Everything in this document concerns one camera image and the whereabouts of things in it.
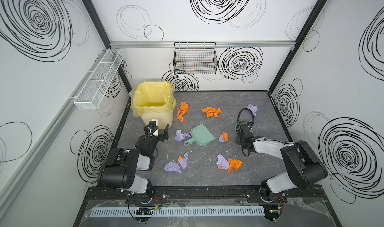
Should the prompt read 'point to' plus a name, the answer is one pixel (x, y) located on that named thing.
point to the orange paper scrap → (184, 107)
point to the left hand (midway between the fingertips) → (161, 123)
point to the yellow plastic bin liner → (152, 97)
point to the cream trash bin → (163, 118)
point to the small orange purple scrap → (224, 137)
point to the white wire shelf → (91, 94)
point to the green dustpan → (201, 135)
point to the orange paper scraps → (210, 111)
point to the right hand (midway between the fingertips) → (238, 139)
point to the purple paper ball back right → (254, 108)
